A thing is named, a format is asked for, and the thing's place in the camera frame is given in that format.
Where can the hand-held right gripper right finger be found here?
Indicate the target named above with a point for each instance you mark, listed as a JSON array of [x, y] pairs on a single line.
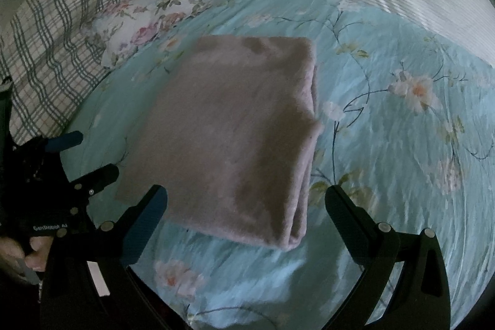
[[350, 225]]

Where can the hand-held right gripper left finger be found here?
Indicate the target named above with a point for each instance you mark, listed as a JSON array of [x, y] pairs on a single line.
[[147, 221]]

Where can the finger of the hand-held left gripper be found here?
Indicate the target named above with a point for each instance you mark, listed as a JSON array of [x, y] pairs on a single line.
[[98, 178], [64, 140]]

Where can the mauve fleece garment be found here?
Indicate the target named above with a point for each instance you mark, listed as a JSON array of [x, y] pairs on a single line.
[[232, 129]]

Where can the person's left hand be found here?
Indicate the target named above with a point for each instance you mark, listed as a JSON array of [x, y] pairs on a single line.
[[40, 248]]

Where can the teal floral bedsheet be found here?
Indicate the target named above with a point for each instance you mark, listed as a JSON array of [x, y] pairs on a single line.
[[386, 160]]

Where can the green plaid pillow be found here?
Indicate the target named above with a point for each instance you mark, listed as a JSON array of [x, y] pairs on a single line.
[[50, 24]]

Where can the white floral pillow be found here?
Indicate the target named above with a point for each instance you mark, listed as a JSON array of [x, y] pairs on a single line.
[[147, 20]]

